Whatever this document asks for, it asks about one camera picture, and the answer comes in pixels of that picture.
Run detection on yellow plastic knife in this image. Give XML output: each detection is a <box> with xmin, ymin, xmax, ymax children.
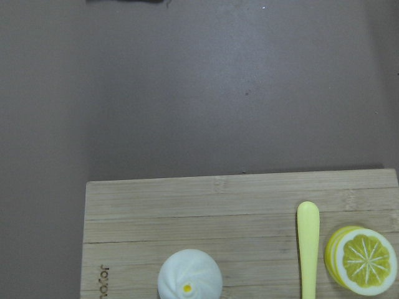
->
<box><xmin>297</xmin><ymin>201</ymin><xmax>320</xmax><ymax>298</ymax></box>

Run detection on bamboo cutting board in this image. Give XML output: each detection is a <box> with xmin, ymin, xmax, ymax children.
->
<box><xmin>80</xmin><ymin>169</ymin><xmax>398</xmax><ymax>298</ymax></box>

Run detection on grey folded cloth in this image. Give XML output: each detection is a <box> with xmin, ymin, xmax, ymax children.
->
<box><xmin>85</xmin><ymin>0</ymin><xmax>164</xmax><ymax>4</ymax></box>

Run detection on white steamed bun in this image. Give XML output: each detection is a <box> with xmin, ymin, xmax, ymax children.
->
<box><xmin>158</xmin><ymin>249</ymin><xmax>223</xmax><ymax>298</ymax></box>

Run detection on thick lemon half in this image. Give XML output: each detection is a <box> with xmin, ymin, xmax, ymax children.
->
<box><xmin>324</xmin><ymin>225</ymin><xmax>398</xmax><ymax>296</ymax></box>

